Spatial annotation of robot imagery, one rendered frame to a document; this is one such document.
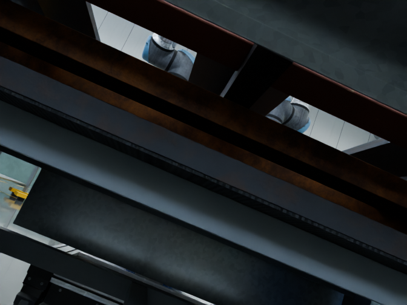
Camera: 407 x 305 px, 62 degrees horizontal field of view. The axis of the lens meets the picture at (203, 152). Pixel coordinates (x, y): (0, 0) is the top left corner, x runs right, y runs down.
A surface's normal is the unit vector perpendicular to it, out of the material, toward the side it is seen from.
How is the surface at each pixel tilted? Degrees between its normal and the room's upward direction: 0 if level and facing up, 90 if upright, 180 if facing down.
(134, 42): 90
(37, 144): 90
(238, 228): 90
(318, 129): 90
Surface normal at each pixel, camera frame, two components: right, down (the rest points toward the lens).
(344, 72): 0.16, -0.18
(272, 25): -0.37, 0.90
